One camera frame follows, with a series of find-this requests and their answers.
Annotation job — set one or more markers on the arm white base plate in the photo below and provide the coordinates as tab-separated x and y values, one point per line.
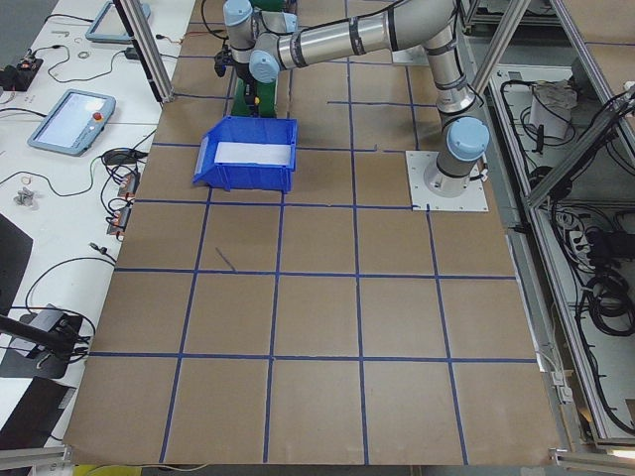
430	190

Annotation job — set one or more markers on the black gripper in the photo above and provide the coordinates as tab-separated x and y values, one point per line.
248	83

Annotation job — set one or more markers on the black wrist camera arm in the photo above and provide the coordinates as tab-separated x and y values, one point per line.
222	61

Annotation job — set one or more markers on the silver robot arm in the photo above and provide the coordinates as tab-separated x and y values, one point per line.
259	44

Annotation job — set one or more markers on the green conveyor belt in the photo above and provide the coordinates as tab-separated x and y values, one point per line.
245	21

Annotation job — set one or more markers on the near teach pendant tablet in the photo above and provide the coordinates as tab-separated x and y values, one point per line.
74	123

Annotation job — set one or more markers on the aluminium frame post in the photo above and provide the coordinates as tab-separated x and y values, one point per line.
138	29

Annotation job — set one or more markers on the teach pendant tablet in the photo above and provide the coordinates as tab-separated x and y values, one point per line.
107	27
74	123

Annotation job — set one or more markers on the blue left plastic bin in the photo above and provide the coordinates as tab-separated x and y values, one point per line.
247	176

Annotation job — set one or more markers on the white foam sheet left bin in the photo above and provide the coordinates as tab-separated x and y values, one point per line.
252	153

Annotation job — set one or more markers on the far teach pendant tablet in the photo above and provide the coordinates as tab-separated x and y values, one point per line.
107	27

